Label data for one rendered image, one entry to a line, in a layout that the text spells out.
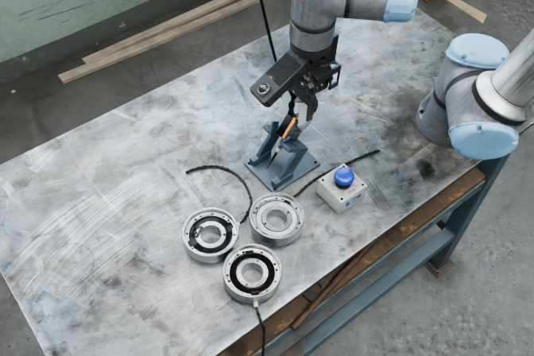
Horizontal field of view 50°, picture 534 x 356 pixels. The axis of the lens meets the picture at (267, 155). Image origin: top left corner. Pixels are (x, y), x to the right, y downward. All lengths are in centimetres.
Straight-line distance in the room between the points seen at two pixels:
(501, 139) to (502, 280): 109
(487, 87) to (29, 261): 89
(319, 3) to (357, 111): 48
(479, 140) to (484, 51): 20
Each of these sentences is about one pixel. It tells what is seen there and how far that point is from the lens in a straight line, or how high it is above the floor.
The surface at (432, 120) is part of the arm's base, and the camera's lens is 130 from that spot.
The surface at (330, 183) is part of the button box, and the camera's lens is 114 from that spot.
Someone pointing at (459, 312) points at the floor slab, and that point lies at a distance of 204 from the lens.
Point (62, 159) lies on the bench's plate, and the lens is 129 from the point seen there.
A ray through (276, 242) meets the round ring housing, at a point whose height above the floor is 83.
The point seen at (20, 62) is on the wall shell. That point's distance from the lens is 267.
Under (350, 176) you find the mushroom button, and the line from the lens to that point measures 112.
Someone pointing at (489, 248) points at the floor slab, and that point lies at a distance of 219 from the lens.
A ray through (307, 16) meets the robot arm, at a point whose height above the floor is 120.
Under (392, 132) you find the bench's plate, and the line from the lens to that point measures 131.
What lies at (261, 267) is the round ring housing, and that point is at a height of 83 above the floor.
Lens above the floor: 177
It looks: 52 degrees down
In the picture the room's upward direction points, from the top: 3 degrees clockwise
